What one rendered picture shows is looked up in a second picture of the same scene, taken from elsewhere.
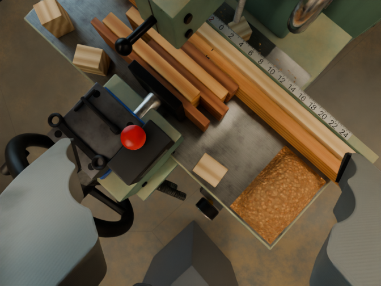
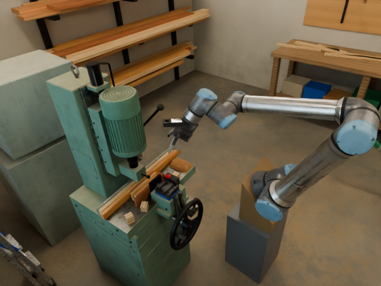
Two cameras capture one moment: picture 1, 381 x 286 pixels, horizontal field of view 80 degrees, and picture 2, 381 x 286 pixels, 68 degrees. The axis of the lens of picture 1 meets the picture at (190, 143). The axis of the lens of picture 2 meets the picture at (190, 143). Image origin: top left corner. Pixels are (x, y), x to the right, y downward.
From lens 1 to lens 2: 144 cm
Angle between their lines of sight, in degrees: 56
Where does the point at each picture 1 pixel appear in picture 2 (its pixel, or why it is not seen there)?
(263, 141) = (166, 169)
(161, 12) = (143, 168)
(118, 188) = (181, 187)
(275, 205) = (182, 162)
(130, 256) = not seen: outside the picture
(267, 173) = (175, 166)
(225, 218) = (219, 241)
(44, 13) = (130, 215)
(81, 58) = (144, 205)
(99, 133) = (167, 185)
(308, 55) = not seen: hidden behind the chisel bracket
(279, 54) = not seen: hidden behind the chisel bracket
